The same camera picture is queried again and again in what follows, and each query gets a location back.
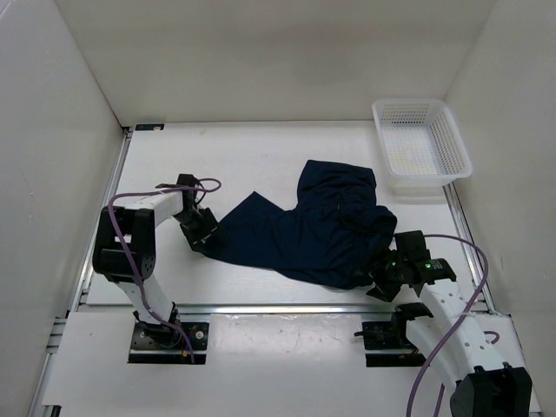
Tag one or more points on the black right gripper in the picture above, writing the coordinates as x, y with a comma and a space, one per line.
383, 255

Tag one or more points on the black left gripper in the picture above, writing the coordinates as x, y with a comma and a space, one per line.
209, 222

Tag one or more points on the navy blue shorts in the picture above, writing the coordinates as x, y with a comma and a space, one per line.
336, 224

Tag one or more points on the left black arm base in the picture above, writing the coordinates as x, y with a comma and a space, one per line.
152, 344

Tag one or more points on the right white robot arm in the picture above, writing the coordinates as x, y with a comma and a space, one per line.
441, 330

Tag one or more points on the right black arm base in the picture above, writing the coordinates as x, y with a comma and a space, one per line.
386, 343

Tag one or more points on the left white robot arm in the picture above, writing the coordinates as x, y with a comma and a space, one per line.
125, 246

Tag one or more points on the white plastic mesh basket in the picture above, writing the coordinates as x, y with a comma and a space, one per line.
421, 145

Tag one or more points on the small dark label sticker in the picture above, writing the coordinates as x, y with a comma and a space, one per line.
149, 127

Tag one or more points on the front aluminium rail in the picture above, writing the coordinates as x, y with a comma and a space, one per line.
350, 308

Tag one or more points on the right aluminium frame rail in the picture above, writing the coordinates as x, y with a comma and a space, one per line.
469, 268

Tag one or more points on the aluminium frame rail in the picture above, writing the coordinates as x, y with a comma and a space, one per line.
469, 268
80, 284

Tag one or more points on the left aluminium frame rail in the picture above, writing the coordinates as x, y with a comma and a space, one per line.
80, 284

